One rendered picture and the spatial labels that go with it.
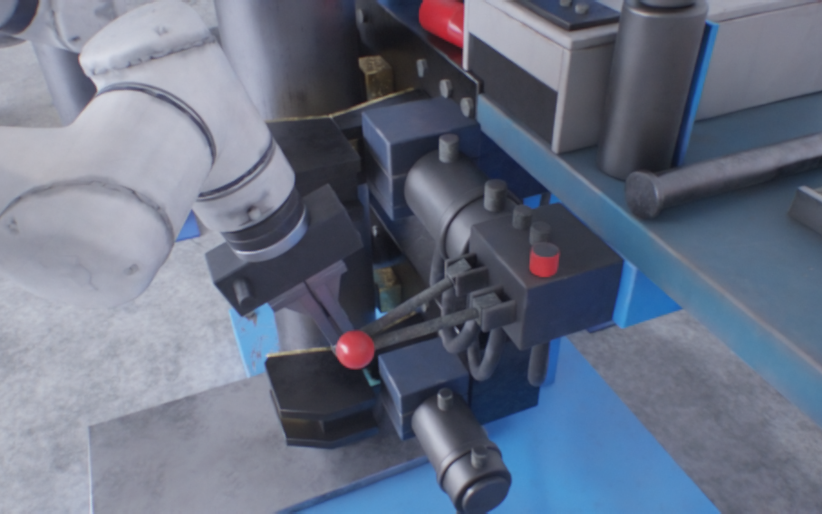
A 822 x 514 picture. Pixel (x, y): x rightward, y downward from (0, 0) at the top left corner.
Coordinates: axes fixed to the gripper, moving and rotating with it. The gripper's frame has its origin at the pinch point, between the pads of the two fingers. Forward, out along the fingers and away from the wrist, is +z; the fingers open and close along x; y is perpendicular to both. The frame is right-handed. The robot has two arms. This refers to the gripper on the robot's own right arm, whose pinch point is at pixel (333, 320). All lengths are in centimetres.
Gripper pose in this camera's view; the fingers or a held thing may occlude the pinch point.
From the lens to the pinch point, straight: 70.8
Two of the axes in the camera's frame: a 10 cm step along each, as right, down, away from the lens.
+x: 8.6, -5.0, 0.7
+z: 3.3, 6.7, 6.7
